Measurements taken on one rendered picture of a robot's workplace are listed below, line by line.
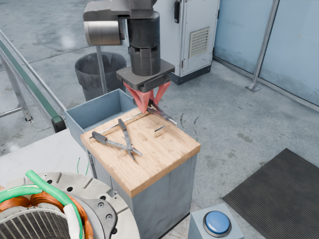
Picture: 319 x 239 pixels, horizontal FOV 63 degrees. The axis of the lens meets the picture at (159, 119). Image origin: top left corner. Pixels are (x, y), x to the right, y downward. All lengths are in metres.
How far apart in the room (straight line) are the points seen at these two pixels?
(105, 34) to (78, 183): 0.26
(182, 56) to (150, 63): 2.15
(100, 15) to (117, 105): 0.37
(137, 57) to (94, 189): 0.24
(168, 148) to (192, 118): 1.79
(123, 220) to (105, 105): 0.40
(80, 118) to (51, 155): 0.31
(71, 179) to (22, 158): 0.57
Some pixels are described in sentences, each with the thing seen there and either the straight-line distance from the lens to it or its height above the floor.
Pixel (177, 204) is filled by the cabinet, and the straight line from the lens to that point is 0.70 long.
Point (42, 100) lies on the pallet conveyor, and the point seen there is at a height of 0.76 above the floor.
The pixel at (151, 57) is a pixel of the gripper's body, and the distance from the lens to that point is 0.48.
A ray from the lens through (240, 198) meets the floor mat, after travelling 1.83.
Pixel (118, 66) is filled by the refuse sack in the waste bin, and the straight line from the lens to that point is 2.17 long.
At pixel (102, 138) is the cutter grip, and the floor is 1.09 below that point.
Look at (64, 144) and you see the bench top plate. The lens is 1.04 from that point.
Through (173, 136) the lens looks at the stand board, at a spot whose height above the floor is 1.07.
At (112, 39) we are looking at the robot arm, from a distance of 0.47.
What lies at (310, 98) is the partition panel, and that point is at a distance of 2.62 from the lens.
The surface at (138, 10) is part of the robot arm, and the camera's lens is 0.43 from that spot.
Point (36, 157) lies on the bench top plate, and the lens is 1.03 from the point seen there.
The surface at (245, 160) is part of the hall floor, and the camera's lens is 2.07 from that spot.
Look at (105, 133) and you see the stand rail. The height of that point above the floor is 1.07.
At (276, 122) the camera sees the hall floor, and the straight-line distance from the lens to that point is 2.52.
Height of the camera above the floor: 1.47
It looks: 39 degrees down
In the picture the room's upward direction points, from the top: straight up
